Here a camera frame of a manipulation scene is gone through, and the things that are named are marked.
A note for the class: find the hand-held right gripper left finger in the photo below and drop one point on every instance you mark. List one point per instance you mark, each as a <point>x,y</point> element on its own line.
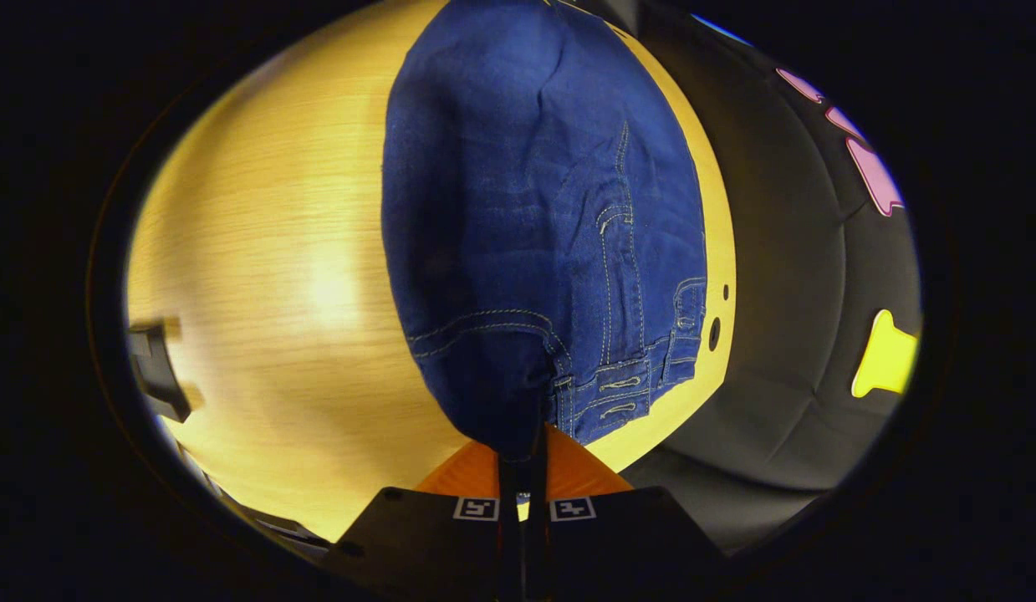
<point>507,543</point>

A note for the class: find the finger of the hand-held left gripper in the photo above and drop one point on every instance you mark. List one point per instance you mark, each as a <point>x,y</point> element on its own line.
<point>160,372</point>

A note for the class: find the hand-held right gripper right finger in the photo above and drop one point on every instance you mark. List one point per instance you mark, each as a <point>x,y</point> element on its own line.
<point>538,543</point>

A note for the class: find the blue denim jeans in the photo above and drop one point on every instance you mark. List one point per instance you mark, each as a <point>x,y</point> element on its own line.
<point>518,209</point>

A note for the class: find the black backdrop cloth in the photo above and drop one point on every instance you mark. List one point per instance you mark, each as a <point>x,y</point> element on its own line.
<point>785,334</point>

